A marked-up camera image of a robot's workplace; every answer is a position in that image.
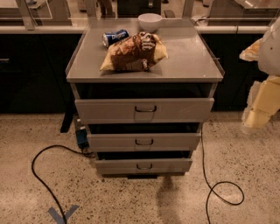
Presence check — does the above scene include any brown chip bag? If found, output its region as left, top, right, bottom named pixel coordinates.
left=100, top=31, right=168, bottom=72

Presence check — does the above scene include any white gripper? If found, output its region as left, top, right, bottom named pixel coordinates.
left=239, top=39, right=280, bottom=135

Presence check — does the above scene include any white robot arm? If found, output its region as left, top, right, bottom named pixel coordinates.
left=240, top=17, right=280, bottom=134

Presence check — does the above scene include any grey middle drawer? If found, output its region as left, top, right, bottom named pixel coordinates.
left=87, top=133, right=200, bottom=152

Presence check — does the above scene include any dark counter cabinet right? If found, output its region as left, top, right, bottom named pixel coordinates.
left=197, top=28, right=268, bottom=111

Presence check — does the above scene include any dark counter cabinet left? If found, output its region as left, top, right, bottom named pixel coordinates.
left=0, top=33, right=81, bottom=114

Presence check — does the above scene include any dark counter cabinet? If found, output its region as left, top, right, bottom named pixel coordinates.
left=197, top=28, right=268, bottom=111
left=0, top=33, right=81, bottom=114

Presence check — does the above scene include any grey bottom drawer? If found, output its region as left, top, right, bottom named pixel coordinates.
left=95, top=158, right=193, bottom=175

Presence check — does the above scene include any grey metal drawer cabinet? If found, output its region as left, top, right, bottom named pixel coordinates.
left=65, top=17, right=226, bottom=179

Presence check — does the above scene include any blue tape cross mark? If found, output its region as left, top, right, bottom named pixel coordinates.
left=48, top=205, right=79, bottom=224

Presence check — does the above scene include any blue power box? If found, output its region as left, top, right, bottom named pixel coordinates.
left=75, top=129, right=88, bottom=149

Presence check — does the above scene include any blue Pepsi can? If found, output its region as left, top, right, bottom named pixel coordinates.
left=102, top=29, right=129, bottom=47

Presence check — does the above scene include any grey top drawer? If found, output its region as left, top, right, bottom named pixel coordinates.
left=75, top=98, right=214, bottom=124

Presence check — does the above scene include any white bowl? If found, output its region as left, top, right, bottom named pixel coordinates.
left=138, top=13, right=162, bottom=32

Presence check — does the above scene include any black cable left floor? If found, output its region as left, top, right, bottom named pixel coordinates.
left=31, top=144, right=96, bottom=224

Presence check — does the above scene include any grey drawer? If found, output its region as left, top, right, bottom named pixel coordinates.
left=95, top=158, right=193, bottom=175
left=75, top=98, right=214, bottom=124
left=87, top=133, right=200, bottom=152

